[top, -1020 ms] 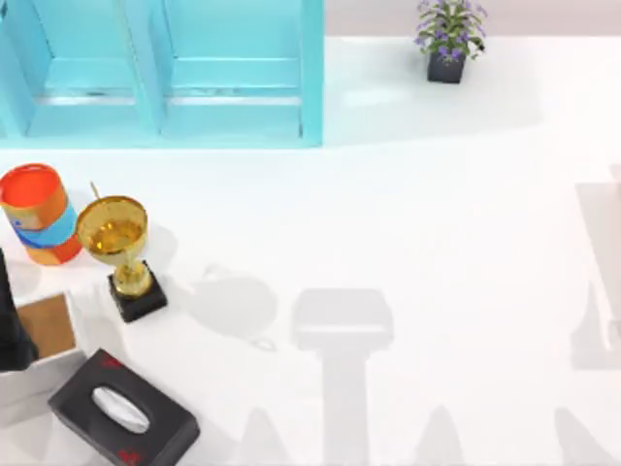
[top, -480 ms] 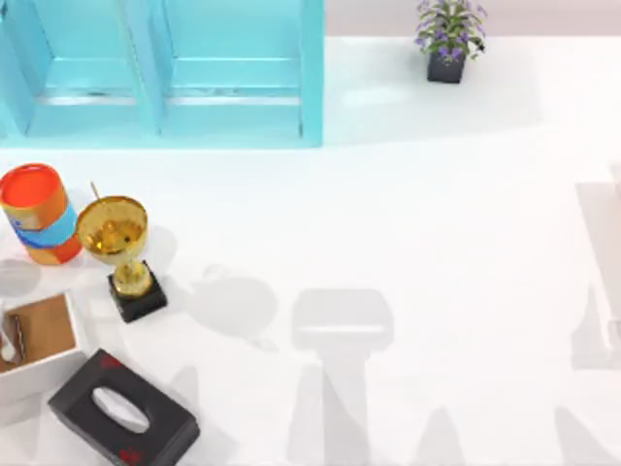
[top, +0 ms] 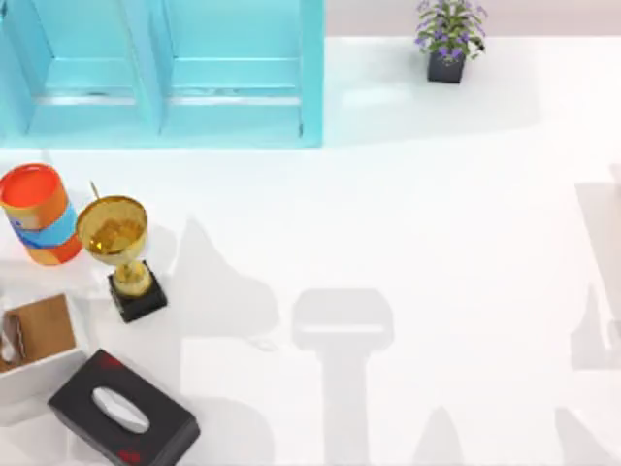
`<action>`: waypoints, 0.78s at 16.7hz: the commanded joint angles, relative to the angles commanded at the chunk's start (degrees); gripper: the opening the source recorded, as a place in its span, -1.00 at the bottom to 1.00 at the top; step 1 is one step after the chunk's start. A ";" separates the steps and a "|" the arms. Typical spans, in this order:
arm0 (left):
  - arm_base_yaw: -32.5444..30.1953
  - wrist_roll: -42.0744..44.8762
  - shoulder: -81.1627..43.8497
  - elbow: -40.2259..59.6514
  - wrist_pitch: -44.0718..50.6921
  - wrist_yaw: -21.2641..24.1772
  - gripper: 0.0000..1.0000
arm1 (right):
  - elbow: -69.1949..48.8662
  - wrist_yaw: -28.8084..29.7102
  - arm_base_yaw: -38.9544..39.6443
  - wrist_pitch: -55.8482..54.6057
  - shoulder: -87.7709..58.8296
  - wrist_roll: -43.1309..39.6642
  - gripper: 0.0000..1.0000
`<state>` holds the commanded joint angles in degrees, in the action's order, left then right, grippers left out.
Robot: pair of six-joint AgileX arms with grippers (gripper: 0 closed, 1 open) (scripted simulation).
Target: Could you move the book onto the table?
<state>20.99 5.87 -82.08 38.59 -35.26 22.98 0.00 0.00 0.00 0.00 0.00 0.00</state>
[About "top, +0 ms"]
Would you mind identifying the gold trophy with black base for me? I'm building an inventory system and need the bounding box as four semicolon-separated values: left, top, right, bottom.
76;181;170;324

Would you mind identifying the purple flowering potted plant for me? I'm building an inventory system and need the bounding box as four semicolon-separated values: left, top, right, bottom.
414;0;489;84

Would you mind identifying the orange and blue can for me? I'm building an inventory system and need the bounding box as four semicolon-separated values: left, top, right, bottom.
0;162;83;268

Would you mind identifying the light blue rack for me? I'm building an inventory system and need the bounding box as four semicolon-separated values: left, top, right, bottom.
0;0;325;150

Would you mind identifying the black tissue box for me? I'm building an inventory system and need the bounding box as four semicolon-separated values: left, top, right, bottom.
47;348;202;466

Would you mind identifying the white and wooden box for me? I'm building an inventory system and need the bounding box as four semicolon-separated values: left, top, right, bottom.
0;292;90;408

